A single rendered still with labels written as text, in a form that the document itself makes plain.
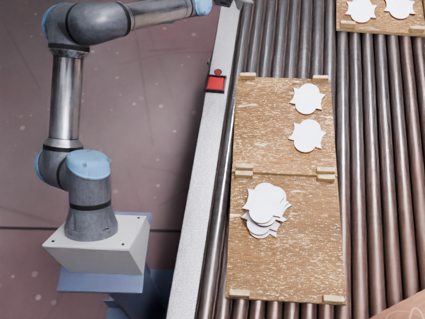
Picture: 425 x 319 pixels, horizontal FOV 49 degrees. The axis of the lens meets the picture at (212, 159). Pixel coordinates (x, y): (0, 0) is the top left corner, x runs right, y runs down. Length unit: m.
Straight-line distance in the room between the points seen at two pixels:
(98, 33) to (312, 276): 0.92
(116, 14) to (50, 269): 1.58
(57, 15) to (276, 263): 0.95
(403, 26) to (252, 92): 0.69
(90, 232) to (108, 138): 1.53
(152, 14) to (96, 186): 0.52
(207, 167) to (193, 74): 1.50
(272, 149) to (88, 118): 1.58
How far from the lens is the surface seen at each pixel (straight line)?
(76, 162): 1.31
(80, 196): 1.32
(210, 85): 1.77
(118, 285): 1.53
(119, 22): 1.33
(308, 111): 1.70
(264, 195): 1.46
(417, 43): 2.06
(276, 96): 1.74
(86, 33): 1.33
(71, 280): 1.57
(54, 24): 1.41
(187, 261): 1.47
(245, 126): 1.65
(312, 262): 1.46
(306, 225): 1.50
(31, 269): 2.61
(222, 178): 1.57
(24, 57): 3.41
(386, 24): 2.07
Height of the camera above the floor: 2.31
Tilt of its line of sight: 60 degrees down
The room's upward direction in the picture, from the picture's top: 4 degrees counter-clockwise
